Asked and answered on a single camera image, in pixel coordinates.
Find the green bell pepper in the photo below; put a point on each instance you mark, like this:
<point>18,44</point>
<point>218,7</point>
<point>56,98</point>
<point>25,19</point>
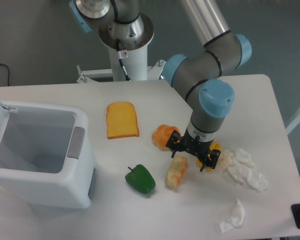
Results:
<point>140,179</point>

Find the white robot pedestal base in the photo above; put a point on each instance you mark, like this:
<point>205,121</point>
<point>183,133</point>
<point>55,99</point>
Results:
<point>125,65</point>

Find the rectangular toasted bread block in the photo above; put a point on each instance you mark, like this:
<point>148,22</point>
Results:
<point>176,172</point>

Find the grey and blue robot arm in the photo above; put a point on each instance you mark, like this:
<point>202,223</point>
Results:
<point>126,32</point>

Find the yellow bell pepper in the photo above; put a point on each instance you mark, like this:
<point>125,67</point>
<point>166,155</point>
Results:
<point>214,146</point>

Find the large crumpled white tissue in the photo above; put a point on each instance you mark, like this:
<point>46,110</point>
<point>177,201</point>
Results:
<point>242,169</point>

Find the toast slice bread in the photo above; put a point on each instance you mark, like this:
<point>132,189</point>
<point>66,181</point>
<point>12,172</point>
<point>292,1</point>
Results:
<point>121,120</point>

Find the small crumpled white tissue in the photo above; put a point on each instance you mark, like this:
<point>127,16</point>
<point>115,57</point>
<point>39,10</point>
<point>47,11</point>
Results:
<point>235,218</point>

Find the white plastic trash bin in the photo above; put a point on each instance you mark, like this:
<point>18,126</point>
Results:
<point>46,156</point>

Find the round knotted bread roll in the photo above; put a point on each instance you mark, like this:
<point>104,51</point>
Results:
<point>162,134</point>

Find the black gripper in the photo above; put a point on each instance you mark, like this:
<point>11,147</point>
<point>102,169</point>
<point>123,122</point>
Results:
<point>194,146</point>

